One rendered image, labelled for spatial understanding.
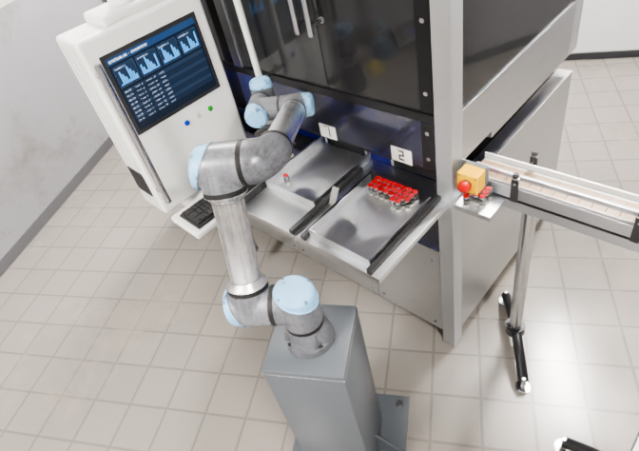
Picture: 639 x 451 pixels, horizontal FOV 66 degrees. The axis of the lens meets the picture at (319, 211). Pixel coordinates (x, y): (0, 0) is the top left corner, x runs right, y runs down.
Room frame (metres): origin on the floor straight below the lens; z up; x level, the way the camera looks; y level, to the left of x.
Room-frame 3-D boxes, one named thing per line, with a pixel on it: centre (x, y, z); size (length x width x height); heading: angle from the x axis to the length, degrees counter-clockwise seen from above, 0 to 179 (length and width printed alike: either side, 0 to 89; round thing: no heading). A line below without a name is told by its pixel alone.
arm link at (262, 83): (1.52, 0.09, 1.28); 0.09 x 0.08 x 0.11; 165
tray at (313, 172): (1.56, -0.04, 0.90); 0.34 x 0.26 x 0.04; 129
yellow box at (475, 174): (1.17, -0.50, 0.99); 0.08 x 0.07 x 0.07; 129
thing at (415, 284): (2.31, -0.19, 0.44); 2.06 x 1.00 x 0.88; 39
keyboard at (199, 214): (1.67, 0.36, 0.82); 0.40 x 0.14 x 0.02; 127
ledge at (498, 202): (1.19, -0.54, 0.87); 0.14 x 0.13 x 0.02; 129
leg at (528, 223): (1.15, -0.70, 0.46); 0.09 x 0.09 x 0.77; 39
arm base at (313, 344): (0.88, 0.12, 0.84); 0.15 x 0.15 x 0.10
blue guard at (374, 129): (2.00, 0.20, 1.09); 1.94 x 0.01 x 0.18; 39
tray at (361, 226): (1.22, -0.16, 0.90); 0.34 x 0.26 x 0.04; 128
